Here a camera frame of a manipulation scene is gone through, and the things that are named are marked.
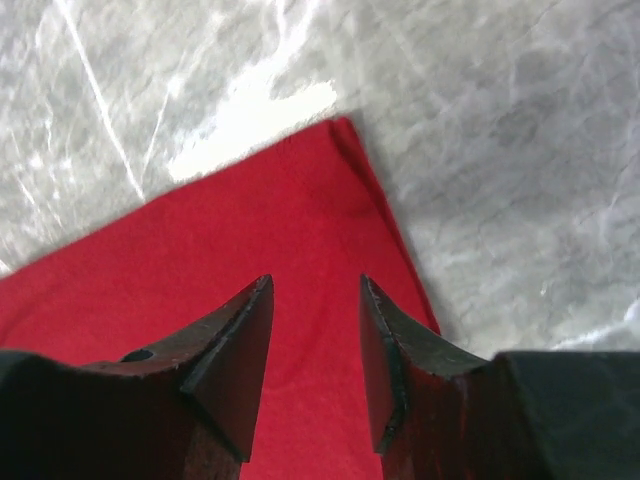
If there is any red t shirt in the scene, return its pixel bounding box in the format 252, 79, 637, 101
1, 117, 436, 479

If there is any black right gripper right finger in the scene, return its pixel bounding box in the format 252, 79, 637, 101
359, 277, 639, 479

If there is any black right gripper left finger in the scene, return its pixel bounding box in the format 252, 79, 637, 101
1, 275, 274, 479

